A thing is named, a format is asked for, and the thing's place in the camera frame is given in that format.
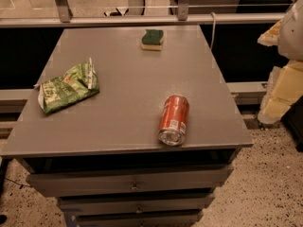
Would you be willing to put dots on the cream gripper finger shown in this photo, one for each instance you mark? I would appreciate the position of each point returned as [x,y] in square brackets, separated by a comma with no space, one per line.
[284,88]
[270,36]

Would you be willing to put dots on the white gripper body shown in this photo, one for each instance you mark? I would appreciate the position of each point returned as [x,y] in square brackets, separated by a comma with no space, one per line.
[292,35]

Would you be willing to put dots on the red coke can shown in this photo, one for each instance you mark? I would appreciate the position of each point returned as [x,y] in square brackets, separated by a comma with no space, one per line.
[173,123]

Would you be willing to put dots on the green yellow sponge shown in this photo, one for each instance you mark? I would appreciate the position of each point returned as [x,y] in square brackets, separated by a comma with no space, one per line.
[152,40]

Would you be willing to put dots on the grey drawer cabinet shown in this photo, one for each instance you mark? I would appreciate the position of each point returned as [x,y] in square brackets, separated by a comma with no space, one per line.
[118,128]

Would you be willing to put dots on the middle grey drawer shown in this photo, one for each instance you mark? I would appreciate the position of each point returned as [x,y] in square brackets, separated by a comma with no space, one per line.
[137,204]

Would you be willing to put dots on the grey drawer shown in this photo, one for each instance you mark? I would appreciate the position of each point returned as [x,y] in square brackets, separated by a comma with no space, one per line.
[137,204]
[141,220]
[129,180]

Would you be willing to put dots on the bottom grey drawer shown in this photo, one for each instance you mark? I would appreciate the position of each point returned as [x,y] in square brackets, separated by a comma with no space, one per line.
[141,220]

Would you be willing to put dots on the green chip bag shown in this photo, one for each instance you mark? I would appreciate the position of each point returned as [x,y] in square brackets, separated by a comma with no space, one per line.
[76,84]

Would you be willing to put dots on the grey metal railing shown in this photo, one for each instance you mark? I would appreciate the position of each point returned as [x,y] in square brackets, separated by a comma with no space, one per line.
[77,13]

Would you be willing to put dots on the top grey drawer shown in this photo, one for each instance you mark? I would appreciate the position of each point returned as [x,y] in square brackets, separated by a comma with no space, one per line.
[129,180]

